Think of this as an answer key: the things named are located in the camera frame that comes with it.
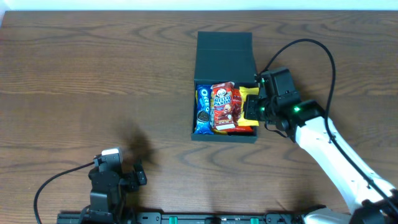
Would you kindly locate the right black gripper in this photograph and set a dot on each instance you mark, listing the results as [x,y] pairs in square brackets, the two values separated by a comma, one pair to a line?
[251,107]

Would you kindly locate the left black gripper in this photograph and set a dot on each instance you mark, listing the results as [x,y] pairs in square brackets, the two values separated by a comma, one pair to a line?
[137,178]

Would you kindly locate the red Hacks candy bag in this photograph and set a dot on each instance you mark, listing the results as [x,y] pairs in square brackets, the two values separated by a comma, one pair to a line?
[236,103]

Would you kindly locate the yellow snack packet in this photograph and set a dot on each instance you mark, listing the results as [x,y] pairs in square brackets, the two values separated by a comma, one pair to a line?
[244,92]

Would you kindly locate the red Hello Panda packet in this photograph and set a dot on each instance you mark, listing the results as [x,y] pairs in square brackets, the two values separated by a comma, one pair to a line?
[222,105]

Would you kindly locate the blue Oreo cookie pack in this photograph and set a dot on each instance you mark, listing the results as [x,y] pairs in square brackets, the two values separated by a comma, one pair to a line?
[203,98]

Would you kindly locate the dark green box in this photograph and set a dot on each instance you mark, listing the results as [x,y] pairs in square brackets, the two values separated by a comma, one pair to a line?
[224,57]

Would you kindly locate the yellow Hacks candy bag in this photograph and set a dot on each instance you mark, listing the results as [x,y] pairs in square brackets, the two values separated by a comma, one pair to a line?
[221,132]

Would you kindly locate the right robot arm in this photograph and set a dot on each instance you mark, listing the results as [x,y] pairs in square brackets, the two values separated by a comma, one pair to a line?
[369,197]

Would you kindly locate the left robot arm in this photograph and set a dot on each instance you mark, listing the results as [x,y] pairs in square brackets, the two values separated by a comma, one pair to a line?
[106,207]

